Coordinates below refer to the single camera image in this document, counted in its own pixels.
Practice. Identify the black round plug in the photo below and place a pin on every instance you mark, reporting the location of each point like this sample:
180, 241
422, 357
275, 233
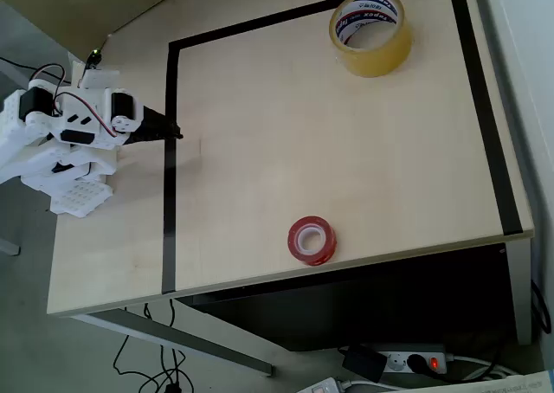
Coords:
416, 362

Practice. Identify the white furniture leg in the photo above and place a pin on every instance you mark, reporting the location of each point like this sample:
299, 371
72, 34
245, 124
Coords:
8, 246
10, 70

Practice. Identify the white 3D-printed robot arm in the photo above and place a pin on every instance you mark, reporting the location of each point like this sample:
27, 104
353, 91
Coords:
26, 163

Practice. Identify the grey metal table leg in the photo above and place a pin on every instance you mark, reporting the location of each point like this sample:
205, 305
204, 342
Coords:
182, 339
521, 289

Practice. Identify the black power adapter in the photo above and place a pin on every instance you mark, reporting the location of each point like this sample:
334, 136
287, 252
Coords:
363, 362

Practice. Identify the circuit board on white plate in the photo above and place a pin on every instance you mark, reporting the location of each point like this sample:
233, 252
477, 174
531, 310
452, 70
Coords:
101, 78

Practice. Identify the yellow packing tape roll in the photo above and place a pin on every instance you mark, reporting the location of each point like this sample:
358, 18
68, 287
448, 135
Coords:
376, 62

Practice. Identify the red tape roll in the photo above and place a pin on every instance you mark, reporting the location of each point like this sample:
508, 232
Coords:
298, 250

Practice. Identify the printed paper sheet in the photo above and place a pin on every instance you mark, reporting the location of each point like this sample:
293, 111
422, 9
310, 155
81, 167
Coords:
497, 384

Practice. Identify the white power strip red switch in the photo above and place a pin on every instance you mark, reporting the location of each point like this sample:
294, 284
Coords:
435, 358

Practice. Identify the small white power strip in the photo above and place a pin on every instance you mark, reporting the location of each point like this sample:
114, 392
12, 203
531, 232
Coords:
322, 386

